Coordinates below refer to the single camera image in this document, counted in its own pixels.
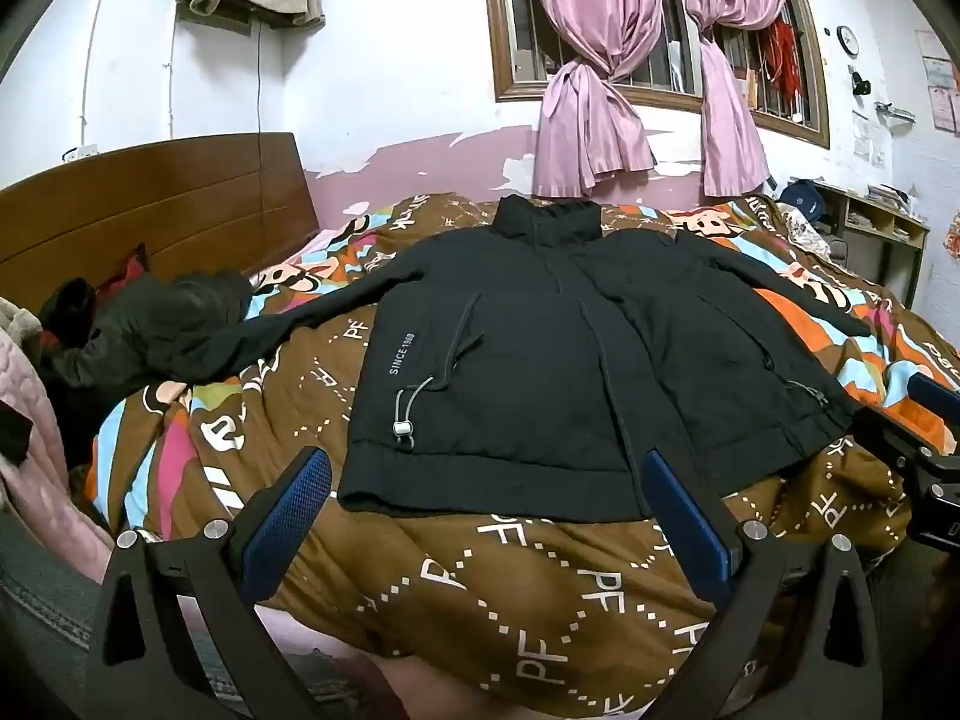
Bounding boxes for dark wall cable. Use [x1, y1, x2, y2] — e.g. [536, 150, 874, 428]
[253, 15, 265, 137]

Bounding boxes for wooden shelf unit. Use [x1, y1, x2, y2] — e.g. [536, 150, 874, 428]
[810, 178, 931, 308]

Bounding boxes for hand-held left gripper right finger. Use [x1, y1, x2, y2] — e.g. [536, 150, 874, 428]
[641, 448, 884, 720]

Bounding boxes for pink quilt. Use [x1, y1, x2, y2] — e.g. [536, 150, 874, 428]
[0, 296, 113, 563]

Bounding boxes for wall papers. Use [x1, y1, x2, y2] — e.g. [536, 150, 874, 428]
[919, 30, 960, 133]

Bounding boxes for blue cap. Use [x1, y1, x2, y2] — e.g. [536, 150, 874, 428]
[778, 180, 826, 224]

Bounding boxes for wooden window frame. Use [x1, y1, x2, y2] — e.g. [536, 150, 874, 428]
[480, 0, 832, 149]

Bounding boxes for black zip jacket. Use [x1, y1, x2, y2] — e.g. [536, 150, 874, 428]
[199, 193, 875, 524]

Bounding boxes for wooden headboard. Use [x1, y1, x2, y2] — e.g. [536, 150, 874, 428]
[0, 131, 320, 316]

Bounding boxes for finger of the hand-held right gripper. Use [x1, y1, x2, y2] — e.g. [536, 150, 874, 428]
[906, 372, 960, 415]
[851, 406, 960, 550]

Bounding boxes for brown printed blanket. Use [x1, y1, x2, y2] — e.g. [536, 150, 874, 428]
[82, 191, 960, 720]

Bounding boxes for grey denim pants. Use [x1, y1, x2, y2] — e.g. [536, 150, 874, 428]
[0, 517, 226, 698]

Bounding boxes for pink curtain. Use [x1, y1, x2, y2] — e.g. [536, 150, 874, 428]
[671, 0, 792, 197]
[517, 0, 665, 200]

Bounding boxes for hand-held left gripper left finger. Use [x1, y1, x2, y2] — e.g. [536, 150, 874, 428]
[86, 447, 333, 720]

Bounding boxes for red hanging cloth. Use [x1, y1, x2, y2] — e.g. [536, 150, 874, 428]
[763, 19, 805, 122]

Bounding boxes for dark green jacket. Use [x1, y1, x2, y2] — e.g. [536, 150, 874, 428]
[37, 266, 260, 391]

